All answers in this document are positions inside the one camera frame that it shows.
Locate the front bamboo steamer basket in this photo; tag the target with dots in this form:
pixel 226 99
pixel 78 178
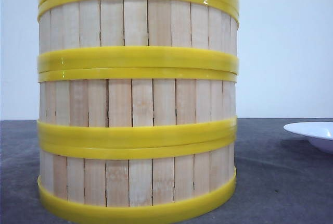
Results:
pixel 164 190

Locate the white plate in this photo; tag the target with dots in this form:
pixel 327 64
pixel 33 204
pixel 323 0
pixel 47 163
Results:
pixel 319 134

